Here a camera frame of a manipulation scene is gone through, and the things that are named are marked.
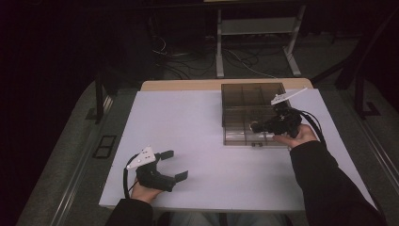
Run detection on metal floor rail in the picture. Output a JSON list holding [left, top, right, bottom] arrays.
[[49, 93, 115, 226], [340, 89, 399, 192]]

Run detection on black metal stand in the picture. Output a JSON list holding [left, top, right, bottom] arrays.
[[311, 8, 399, 121], [86, 71, 115, 125]]

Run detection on white board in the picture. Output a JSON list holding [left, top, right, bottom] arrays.
[[98, 88, 377, 213]]

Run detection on black cables on floor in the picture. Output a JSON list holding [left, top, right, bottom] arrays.
[[151, 35, 218, 80]]

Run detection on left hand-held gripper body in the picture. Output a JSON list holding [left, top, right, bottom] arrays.
[[125, 144, 177, 193]]

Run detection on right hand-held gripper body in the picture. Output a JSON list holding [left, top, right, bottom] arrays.
[[259, 87, 309, 139]]

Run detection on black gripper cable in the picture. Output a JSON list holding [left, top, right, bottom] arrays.
[[122, 153, 141, 200], [295, 107, 327, 147]]

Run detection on translucent brown drawer box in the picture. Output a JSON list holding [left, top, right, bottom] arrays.
[[220, 82, 287, 128]]

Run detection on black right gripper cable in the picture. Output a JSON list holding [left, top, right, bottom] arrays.
[[295, 107, 327, 147]]

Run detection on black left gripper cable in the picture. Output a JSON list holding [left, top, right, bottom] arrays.
[[122, 153, 141, 200]]

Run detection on person's left hand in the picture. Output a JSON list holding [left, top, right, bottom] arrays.
[[130, 177, 165, 203]]

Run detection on grey metal stand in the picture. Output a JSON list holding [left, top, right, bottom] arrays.
[[215, 4, 307, 79]]

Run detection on person's right hand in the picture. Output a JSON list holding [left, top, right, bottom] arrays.
[[271, 122, 319, 150]]

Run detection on wooden table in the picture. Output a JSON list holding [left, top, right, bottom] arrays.
[[139, 77, 314, 92]]

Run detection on white cable on floor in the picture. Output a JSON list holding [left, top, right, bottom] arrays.
[[225, 48, 279, 79]]

